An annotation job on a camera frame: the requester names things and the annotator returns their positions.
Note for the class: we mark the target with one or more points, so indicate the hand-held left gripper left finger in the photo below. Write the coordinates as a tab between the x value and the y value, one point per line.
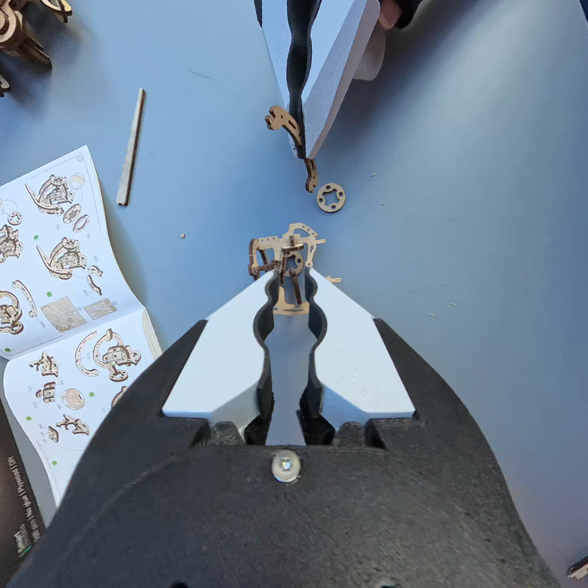
216	367

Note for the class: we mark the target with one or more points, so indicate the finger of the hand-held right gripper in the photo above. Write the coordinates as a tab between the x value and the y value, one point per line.
335	69
275	46

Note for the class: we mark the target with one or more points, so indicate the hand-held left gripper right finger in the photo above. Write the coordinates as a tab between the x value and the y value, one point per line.
363	367

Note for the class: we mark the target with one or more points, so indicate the curved wooden model part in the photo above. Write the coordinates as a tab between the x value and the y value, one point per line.
287	121

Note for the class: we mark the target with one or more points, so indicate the small wooden model assembly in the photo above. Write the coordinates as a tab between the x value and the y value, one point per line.
294	241

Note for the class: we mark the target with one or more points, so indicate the finished round wooden model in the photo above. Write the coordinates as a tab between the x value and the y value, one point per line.
23	32

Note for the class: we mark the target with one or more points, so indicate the person's right hand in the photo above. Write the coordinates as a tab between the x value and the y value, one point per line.
388	13

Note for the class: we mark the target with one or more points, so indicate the white instruction booklet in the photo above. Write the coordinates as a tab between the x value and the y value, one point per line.
105	294

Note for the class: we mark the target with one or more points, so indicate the thin wooden stick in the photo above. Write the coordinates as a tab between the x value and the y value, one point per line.
131	147

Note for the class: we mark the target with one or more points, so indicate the dark cardboard kit box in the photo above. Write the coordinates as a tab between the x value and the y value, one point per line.
13	505

